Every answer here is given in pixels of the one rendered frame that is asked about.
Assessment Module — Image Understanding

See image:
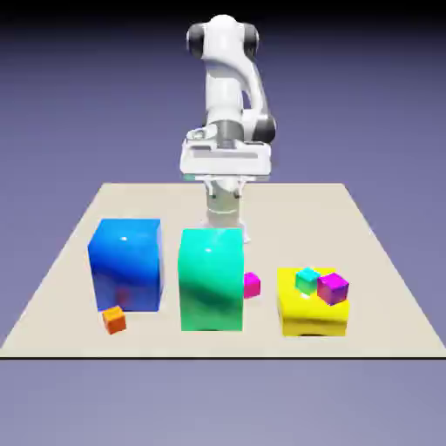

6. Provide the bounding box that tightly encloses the large yellow box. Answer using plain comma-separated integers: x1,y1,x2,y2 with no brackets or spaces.
276,267,350,338

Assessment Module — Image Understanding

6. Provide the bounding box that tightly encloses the small pink cube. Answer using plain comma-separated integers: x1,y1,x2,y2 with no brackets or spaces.
243,272,261,300

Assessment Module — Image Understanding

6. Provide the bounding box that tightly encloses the small orange cube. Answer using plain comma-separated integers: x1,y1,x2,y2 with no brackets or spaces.
101,305,127,335

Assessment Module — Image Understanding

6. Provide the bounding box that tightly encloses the small teal cube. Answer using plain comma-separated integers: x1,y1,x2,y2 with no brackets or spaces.
294,267,321,296

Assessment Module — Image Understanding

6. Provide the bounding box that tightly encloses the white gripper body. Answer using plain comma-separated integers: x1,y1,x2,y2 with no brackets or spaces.
179,138,273,183

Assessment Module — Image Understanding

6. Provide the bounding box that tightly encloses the large blue box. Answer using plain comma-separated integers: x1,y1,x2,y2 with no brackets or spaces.
86,218,165,314

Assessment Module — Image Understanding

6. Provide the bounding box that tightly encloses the small purple cube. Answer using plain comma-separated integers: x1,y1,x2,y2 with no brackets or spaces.
316,272,350,307

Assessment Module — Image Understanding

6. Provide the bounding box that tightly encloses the large teal box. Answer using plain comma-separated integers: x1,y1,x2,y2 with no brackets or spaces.
177,227,245,333

